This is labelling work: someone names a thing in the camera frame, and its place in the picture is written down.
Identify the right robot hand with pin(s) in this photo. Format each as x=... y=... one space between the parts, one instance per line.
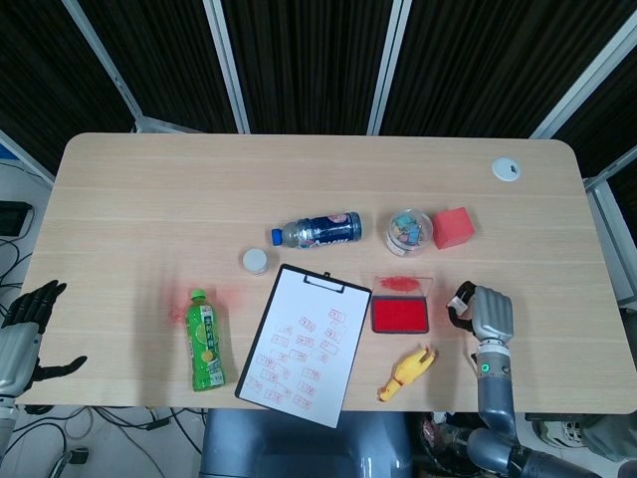
x=492 y=313

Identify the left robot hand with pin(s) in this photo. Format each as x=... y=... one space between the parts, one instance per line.
x=15 y=348

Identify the red clear rectangular stamp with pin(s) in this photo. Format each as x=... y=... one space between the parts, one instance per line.
x=458 y=304

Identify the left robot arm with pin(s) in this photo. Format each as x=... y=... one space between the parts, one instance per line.
x=6 y=413

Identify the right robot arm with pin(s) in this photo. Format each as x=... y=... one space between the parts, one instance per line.
x=495 y=398

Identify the red foam cube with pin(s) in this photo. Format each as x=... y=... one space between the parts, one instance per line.
x=452 y=229

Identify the yellow rubber chicken toy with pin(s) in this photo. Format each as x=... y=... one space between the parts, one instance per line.
x=408 y=371

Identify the clear jar with colourful clips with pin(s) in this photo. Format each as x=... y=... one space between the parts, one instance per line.
x=409 y=233

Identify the black box device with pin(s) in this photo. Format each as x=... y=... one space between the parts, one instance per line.
x=12 y=219

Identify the black clipboard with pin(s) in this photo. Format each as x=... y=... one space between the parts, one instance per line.
x=323 y=283

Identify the blue label drink bottle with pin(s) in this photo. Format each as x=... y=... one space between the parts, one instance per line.
x=323 y=230

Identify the green lime drink bottle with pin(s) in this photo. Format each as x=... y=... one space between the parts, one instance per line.
x=205 y=343

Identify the white stamped paper sheet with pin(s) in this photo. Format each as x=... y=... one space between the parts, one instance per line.
x=298 y=309

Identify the grey blue robot torso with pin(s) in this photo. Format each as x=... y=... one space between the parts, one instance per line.
x=298 y=448

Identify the small white lidded jar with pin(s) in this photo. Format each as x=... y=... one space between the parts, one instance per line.
x=255 y=261

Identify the white partition frame post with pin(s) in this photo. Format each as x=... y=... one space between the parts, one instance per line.
x=226 y=65
x=104 y=65
x=582 y=84
x=385 y=65

